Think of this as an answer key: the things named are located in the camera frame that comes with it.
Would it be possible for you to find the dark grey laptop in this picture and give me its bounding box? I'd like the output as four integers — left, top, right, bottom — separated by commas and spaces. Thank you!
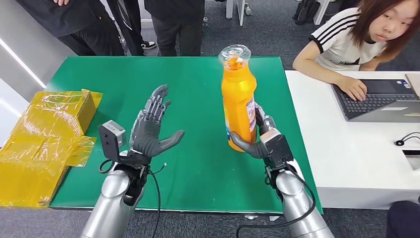
331, 78, 420, 123

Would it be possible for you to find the standing person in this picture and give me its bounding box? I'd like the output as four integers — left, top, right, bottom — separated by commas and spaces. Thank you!
14, 0, 158, 58
143, 0, 206, 58

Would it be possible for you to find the white desk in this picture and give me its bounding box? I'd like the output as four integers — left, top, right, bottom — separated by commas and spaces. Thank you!
284, 69, 420, 210

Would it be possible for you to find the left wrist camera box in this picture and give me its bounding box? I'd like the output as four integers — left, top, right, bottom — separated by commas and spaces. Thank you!
97, 119, 127, 164

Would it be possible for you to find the seated person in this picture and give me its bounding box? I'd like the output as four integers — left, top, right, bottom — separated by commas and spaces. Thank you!
291, 0, 420, 102

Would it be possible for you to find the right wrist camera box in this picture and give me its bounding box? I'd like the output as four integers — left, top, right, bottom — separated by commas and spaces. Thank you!
260, 128, 295, 169

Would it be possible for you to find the green table mat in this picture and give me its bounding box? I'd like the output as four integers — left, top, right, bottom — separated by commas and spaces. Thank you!
44, 56, 324, 215

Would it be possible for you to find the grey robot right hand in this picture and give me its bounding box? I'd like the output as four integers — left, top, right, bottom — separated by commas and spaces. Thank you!
229, 103, 278, 161

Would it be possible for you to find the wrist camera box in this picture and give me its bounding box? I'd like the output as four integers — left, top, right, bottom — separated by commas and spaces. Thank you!
97, 119, 127, 164
260, 128, 295, 169

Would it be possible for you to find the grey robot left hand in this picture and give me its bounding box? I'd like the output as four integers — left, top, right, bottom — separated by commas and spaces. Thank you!
129, 84, 185, 159

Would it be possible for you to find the dark fabric object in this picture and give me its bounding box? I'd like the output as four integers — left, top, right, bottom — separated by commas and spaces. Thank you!
385, 199, 420, 238

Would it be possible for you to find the orange detergent bottle clear cap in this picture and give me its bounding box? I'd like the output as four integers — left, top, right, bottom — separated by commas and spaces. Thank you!
218, 44, 258, 153

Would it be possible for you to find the black cable on desk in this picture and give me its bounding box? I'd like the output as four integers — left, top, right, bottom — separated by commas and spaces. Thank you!
394, 131, 420, 146

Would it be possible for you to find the white table leg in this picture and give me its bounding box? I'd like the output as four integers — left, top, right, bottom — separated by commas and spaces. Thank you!
225, 0, 252, 27

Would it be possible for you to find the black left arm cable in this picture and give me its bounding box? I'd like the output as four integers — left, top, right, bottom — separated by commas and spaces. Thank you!
148, 162, 167, 238

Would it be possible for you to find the yellow taped cardboard box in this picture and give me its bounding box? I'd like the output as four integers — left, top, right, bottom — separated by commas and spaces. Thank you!
0, 88, 104, 210

